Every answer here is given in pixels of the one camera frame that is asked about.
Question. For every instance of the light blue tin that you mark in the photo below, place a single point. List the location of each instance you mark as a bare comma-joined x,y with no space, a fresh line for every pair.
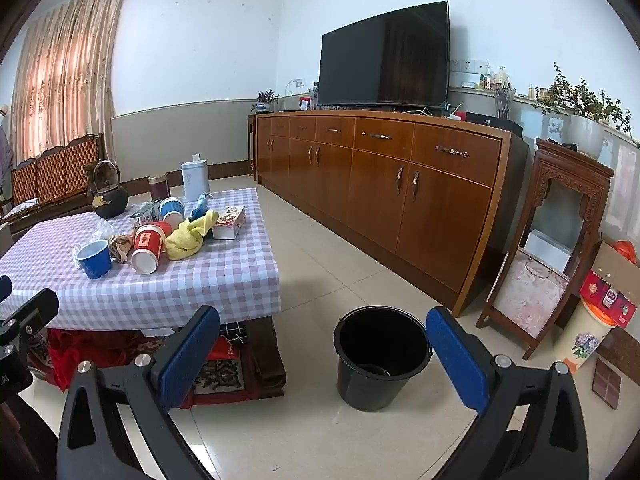
195,180

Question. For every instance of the wooden television cabinet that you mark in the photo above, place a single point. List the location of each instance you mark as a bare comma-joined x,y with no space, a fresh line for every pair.
400,195

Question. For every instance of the small red box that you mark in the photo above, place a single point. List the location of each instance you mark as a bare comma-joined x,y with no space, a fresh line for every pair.
304,103

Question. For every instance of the crumpled clear plastic bag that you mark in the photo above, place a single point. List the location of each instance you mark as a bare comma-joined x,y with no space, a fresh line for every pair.
102,231

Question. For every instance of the orange plastic bag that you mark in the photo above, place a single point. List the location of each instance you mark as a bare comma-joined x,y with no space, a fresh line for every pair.
629,251

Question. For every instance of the pen holder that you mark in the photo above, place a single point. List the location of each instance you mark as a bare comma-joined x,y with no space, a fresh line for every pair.
314,95

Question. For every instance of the potted plant in white pot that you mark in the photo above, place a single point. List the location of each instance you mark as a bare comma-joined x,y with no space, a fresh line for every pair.
585,135

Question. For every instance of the black plastic bucket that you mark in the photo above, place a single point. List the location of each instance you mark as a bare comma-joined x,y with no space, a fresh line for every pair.
382,355

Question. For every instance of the wooden bench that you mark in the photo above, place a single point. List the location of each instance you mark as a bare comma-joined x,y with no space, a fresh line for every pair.
55,175

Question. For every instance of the pink patterned curtain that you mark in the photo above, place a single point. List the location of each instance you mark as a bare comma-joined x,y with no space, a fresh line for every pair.
65,80

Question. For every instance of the maroon canister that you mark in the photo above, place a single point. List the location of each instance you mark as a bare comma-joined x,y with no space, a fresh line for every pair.
158,189

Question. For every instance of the red paper cup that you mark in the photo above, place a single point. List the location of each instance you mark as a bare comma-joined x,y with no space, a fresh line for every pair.
147,250

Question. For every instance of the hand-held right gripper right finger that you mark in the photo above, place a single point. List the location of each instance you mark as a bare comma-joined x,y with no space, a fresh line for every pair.
457,360

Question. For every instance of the blue face mask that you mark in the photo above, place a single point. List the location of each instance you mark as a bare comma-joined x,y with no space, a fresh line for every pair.
201,205

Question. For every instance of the black set-top box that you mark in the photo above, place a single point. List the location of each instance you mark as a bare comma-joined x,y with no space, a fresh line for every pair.
492,122

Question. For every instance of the cardboard box with red print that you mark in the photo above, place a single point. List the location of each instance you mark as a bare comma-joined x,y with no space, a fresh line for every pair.
607,295

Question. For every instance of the patterned rug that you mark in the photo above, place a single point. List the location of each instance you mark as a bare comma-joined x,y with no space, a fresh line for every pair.
225,375

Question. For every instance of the glass vase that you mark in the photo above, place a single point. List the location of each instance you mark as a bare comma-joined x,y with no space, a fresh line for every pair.
503,102

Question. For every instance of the carved wooden plant stand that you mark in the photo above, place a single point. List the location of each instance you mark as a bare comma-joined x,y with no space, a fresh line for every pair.
530,210

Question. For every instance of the group of bottles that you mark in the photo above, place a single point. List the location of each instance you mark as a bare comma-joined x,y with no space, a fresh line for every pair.
495,77

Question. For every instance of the blue and white paper cup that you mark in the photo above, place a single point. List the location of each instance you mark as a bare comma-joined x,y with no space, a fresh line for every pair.
172,210

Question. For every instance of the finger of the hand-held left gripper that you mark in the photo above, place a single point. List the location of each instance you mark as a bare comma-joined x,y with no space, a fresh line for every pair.
32,310
4,287

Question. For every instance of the crumpled brown paper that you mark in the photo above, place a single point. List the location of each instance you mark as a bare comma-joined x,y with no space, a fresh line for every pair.
120,249

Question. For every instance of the green and white carton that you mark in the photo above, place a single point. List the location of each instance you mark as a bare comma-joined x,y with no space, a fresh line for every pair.
145,214

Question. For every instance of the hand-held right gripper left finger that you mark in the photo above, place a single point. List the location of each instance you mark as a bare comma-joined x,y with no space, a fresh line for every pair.
192,355

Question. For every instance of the black cast iron teapot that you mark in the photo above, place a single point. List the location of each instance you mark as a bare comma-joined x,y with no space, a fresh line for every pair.
107,200

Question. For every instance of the small potted plant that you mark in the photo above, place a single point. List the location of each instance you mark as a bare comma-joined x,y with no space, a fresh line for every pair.
265,102

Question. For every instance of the black flat television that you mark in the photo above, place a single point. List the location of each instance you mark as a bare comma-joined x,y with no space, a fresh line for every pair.
385,60

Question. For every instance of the floral printed bin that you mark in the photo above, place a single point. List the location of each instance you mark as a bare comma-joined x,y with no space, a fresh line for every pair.
585,345

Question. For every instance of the white wall socket with plug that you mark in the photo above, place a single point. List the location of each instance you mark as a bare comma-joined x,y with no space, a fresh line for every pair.
299,81

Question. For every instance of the red and white carton box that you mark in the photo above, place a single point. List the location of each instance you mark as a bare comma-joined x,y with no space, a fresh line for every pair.
227,222

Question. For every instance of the yellow cloth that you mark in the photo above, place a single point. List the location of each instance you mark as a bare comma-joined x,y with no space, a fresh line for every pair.
185,242

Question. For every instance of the row of wall sockets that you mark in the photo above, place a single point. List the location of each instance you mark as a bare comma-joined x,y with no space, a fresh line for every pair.
467,65

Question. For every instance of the red cloth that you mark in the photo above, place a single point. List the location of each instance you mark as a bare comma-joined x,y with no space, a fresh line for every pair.
95,347

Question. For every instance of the person's left forearm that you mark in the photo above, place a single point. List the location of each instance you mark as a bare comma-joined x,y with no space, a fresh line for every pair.
25,440

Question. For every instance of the checked tablecloth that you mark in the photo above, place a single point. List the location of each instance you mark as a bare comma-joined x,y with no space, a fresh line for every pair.
200,280

